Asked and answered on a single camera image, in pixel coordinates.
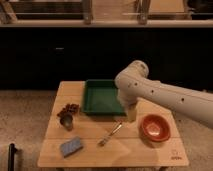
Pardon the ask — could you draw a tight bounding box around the silver fork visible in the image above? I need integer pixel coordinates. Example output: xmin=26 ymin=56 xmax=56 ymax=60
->
xmin=98 ymin=122 xmax=122 ymax=146

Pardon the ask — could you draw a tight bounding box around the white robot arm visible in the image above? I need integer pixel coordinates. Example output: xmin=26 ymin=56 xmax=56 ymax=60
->
xmin=114 ymin=60 xmax=213 ymax=129

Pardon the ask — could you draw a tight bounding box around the metal cup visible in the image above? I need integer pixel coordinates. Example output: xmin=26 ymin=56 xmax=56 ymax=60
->
xmin=60 ymin=115 xmax=73 ymax=131

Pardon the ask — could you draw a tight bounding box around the red bowl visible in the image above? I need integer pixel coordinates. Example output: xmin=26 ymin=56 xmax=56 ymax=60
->
xmin=139 ymin=114 xmax=171 ymax=142

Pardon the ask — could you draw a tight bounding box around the green plastic tray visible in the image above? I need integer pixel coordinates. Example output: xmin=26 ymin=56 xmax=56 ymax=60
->
xmin=81 ymin=79 xmax=125 ymax=116

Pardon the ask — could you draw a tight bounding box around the red grapes bunch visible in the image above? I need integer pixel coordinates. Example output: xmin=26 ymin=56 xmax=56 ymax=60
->
xmin=57 ymin=103 xmax=79 ymax=117

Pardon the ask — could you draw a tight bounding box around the wooden folding table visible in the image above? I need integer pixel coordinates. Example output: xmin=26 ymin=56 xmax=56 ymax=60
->
xmin=38 ymin=81 xmax=189 ymax=168

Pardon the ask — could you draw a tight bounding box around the blue sponge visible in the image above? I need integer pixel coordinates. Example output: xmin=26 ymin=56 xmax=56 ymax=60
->
xmin=60 ymin=137 xmax=83 ymax=157

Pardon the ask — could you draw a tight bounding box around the black post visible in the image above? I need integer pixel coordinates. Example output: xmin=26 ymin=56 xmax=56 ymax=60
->
xmin=8 ymin=143 xmax=17 ymax=171

